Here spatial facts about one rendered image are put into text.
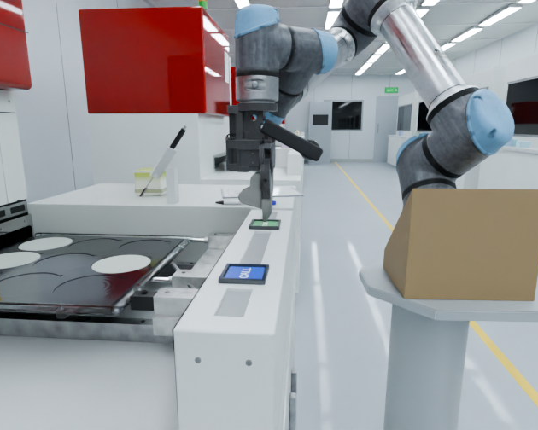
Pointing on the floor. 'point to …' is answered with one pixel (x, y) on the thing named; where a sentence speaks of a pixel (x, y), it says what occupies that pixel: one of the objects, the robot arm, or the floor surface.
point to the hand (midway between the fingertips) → (268, 215)
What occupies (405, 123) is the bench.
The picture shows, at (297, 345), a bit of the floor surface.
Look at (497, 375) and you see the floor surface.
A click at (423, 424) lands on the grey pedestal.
